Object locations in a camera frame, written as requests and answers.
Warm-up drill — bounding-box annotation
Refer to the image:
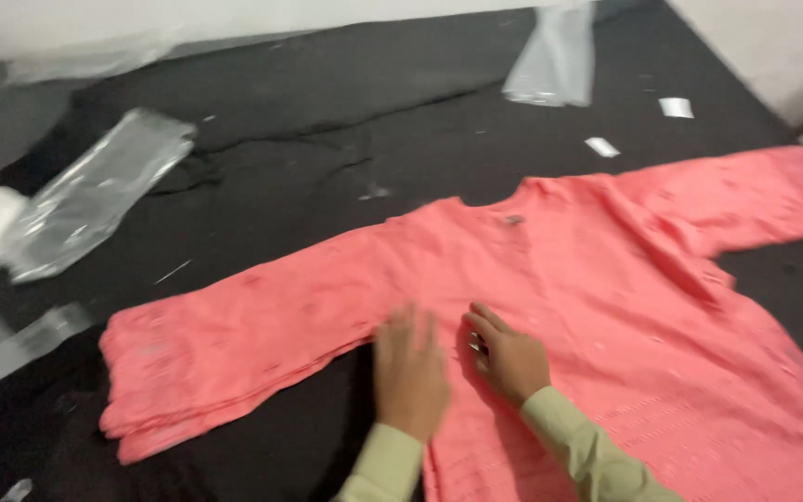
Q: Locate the person's right hand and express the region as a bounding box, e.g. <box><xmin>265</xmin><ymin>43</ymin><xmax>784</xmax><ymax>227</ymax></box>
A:
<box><xmin>462</xmin><ymin>301</ymin><xmax>553</xmax><ymax>409</ymax></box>

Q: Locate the person's left hand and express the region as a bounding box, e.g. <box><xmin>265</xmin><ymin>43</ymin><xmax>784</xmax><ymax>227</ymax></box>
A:
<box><xmin>373</xmin><ymin>302</ymin><xmax>452</xmax><ymax>445</ymax></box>

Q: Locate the clear plastic bag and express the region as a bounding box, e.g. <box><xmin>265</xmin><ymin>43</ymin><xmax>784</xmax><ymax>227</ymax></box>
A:
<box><xmin>0</xmin><ymin>282</ymin><xmax>93</xmax><ymax>405</ymax></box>
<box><xmin>0</xmin><ymin>106</ymin><xmax>198</xmax><ymax>285</ymax></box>
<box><xmin>501</xmin><ymin>0</ymin><xmax>598</xmax><ymax>109</ymax></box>
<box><xmin>4</xmin><ymin>28</ymin><xmax>186</xmax><ymax>86</ymax></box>

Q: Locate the black bed sheet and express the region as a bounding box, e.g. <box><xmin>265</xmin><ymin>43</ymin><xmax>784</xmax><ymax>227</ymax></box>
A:
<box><xmin>0</xmin><ymin>0</ymin><xmax>803</xmax><ymax>502</ymax></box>

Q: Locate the pink embroidered tunic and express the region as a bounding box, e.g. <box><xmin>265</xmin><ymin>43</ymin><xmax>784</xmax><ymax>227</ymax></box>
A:
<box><xmin>97</xmin><ymin>145</ymin><xmax>803</xmax><ymax>502</ymax></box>

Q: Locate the white paper tag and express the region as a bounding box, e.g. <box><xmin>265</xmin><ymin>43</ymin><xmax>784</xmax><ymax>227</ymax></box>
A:
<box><xmin>584</xmin><ymin>137</ymin><xmax>621</xmax><ymax>159</ymax></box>
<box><xmin>658</xmin><ymin>97</ymin><xmax>696</xmax><ymax>119</ymax></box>

